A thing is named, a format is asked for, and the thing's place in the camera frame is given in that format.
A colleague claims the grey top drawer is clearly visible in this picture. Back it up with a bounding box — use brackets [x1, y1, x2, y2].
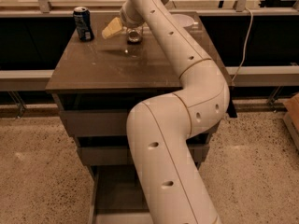
[59, 106, 226, 138]

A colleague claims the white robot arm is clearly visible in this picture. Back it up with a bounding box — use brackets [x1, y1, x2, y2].
[102, 0, 230, 224]

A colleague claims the white power cable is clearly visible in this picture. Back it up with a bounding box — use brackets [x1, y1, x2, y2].
[231, 7, 254, 82]

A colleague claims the grey open bottom drawer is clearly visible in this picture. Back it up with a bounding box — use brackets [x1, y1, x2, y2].
[88, 165, 153, 224]

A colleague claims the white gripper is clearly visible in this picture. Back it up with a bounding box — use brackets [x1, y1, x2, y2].
[102, 2, 144, 39]

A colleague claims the white ceramic bowl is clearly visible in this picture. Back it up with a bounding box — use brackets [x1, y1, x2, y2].
[173, 14, 194, 30]

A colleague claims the blue soda can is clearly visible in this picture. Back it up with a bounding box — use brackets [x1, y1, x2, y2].
[73, 7, 94, 41]

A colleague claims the cardboard box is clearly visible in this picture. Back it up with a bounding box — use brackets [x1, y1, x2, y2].
[283, 93, 299, 150]

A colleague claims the grey middle drawer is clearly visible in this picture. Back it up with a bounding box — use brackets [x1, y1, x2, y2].
[77, 145, 209, 166]

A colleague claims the grey drawer cabinet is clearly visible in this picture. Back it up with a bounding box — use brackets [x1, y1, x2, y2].
[45, 11, 238, 224]

